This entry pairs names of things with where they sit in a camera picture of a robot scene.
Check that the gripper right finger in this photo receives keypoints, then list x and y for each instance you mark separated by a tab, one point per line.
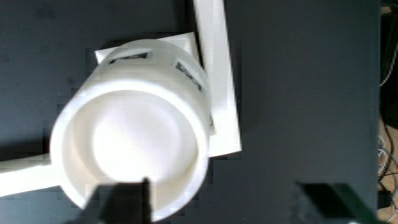
330	205

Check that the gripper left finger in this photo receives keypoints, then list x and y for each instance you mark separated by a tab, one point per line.
118	205

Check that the white lamp shade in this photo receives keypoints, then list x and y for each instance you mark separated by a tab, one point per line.
122	140

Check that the white U-shaped fence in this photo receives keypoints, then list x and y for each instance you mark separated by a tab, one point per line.
29	173

